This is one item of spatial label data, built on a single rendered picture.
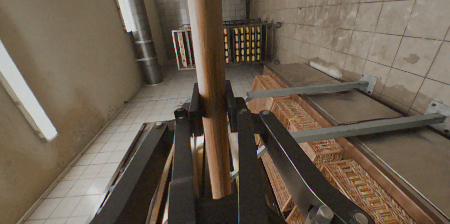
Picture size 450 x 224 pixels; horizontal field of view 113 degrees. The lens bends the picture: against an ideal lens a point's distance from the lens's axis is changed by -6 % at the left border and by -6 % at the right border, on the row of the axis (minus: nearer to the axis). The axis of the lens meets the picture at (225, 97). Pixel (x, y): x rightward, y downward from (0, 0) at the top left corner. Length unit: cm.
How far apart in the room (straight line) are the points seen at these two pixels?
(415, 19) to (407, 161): 83
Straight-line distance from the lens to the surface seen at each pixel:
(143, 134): 206
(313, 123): 111
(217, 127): 19
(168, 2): 528
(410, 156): 104
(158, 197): 141
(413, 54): 145
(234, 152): 157
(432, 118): 130
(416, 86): 144
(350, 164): 93
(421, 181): 95
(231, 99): 16
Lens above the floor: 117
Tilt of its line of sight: 3 degrees down
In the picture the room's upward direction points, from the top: 96 degrees counter-clockwise
